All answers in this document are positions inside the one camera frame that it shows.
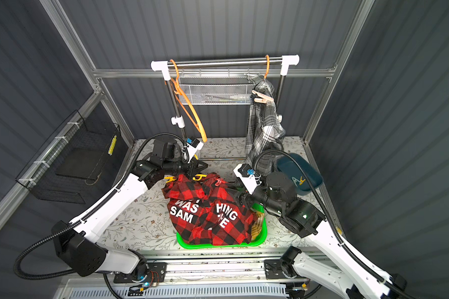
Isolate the yellow plastic hanger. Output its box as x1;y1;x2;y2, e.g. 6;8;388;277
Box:
193;174;207;181

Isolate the small yellow clothespin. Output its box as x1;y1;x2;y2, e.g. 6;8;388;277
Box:
164;176;177;183

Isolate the red clothespin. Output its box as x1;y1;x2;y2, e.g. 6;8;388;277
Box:
215;178;226;187

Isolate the yellow plaid long-sleeve shirt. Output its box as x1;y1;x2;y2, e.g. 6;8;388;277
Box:
251;211;264;241

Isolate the red black plaid shirt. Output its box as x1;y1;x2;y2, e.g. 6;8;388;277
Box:
162;173;253;245

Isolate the light blue clothespin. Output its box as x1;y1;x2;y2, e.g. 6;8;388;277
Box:
292;177;301;186

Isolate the orange plastic hanger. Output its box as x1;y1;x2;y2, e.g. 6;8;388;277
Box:
170;59;208;143

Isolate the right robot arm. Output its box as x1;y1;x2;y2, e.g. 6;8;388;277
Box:
233;149;411;299

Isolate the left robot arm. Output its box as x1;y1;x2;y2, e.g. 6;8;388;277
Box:
12;133;208;282

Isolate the grey plaid long-sleeve shirt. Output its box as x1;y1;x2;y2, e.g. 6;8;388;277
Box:
245;93;286;176

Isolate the brown orange hanger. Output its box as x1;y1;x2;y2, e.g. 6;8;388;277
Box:
263;54;271;80

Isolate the green perforated plastic tray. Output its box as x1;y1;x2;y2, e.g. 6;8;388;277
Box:
176;217;268;250

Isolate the dark teal plastic bin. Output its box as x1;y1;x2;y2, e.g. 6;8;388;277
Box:
276;153;323;196

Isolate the floral table mat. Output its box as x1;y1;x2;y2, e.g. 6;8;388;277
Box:
99;137;310;252

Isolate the pink clothespin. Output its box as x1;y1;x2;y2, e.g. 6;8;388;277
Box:
252;90;274;103

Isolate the steel clothes rack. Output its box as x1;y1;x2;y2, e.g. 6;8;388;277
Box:
150;55;300;165

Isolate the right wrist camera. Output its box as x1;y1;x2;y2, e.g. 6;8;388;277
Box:
233;163;261;194

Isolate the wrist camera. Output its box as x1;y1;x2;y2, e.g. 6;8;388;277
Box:
186;138;204;161
233;163;261;194

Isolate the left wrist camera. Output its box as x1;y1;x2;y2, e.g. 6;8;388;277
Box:
186;138;204;161

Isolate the white mesh wire basket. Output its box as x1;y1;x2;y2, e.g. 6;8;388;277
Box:
178;77;256;105

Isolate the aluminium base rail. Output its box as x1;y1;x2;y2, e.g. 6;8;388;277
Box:
55;248;360;299

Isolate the black wire wall basket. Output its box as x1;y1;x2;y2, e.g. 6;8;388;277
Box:
16;113;121;204

